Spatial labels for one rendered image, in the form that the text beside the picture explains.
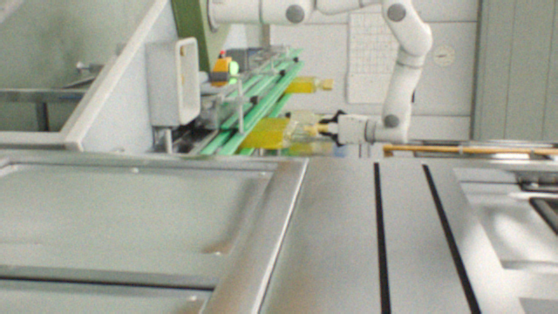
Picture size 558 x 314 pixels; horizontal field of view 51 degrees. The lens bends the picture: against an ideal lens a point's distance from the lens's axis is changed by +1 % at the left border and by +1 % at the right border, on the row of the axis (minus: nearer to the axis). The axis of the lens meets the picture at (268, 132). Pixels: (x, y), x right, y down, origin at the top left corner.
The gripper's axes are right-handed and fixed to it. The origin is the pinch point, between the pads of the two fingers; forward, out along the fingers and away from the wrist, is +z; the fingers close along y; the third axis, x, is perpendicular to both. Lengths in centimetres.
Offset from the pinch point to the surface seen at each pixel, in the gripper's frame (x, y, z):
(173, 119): 59, 12, 22
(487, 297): 142, 20, -62
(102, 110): 88, 20, 21
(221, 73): 2.6, 17.7, 39.0
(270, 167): 115, 20, -32
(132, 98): 71, 19, 26
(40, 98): 44, 12, 85
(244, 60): -25, 20, 44
